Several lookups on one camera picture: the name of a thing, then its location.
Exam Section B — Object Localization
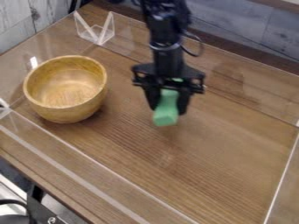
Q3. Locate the clear acrylic front wall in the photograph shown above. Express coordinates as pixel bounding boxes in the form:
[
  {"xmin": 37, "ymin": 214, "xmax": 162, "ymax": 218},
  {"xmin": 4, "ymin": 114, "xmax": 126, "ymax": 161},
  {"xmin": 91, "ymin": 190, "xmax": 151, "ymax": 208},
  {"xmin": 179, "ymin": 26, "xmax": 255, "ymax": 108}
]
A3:
[{"xmin": 0, "ymin": 110, "xmax": 199, "ymax": 224}]

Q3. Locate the wooden bowl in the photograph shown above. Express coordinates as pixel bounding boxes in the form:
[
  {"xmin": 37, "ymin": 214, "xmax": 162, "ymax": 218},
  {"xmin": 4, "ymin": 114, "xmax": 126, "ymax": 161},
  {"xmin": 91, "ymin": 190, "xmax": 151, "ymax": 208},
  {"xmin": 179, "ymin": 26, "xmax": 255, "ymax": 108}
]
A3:
[{"xmin": 23, "ymin": 55, "xmax": 108, "ymax": 123}]

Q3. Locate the green rectangular stick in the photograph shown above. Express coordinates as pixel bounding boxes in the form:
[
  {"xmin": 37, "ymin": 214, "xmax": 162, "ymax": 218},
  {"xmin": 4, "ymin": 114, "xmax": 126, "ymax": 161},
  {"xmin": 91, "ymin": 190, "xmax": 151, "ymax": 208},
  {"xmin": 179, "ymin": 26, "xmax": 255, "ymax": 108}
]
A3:
[{"xmin": 154, "ymin": 88, "xmax": 180, "ymax": 127}]

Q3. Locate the clear acrylic wall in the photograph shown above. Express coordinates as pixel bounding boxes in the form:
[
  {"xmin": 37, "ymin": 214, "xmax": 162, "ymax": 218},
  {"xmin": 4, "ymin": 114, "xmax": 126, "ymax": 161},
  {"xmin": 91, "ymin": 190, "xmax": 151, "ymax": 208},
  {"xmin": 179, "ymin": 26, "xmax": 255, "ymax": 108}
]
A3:
[
  {"xmin": 263, "ymin": 141, "xmax": 299, "ymax": 224},
  {"xmin": 0, "ymin": 110, "xmax": 199, "ymax": 224}
]

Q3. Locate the clear acrylic corner bracket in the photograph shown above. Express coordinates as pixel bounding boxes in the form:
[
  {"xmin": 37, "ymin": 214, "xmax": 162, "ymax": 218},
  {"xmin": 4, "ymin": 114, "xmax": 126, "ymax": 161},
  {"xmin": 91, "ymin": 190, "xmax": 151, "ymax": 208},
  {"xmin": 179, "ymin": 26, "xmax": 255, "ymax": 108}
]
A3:
[{"xmin": 73, "ymin": 11, "xmax": 115, "ymax": 46}]

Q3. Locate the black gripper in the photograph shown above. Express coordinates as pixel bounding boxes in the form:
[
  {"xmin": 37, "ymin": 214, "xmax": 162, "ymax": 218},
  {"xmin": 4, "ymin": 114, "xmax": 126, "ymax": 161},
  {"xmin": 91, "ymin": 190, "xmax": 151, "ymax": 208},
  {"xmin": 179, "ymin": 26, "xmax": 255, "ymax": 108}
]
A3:
[{"xmin": 132, "ymin": 44, "xmax": 206, "ymax": 116}]

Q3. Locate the clear acrylic right wall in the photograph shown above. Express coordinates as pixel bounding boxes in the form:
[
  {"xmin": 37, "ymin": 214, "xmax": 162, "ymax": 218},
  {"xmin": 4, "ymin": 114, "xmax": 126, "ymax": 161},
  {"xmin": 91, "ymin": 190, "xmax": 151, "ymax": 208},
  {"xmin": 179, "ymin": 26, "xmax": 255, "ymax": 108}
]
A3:
[{"xmin": 263, "ymin": 141, "xmax": 299, "ymax": 224}]

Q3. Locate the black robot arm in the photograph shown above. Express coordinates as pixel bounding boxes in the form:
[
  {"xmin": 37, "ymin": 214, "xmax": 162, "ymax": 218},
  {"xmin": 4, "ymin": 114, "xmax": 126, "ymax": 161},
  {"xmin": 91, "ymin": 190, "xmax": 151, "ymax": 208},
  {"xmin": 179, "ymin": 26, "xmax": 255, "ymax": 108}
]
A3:
[{"xmin": 131, "ymin": 0, "xmax": 206, "ymax": 116}]

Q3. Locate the black metal table leg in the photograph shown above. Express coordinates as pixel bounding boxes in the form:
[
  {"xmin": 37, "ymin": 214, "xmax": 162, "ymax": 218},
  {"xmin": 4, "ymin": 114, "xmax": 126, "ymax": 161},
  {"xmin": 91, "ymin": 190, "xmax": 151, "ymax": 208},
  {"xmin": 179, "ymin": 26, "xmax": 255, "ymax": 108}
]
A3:
[{"xmin": 27, "ymin": 185, "xmax": 81, "ymax": 224}]

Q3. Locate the small white tag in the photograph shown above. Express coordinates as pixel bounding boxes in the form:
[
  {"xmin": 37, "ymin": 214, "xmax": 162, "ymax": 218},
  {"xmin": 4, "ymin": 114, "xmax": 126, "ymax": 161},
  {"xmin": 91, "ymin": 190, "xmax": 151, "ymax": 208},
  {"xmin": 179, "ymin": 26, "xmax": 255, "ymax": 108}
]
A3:
[{"xmin": 29, "ymin": 57, "xmax": 39, "ymax": 69}]

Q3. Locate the black cable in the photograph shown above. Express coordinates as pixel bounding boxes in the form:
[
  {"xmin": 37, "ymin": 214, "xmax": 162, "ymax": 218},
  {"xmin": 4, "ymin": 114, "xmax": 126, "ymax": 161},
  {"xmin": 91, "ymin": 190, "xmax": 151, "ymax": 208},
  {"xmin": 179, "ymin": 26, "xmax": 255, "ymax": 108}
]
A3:
[{"xmin": 180, "ymin": 30, "xmax": 206, "ymax": 59}]

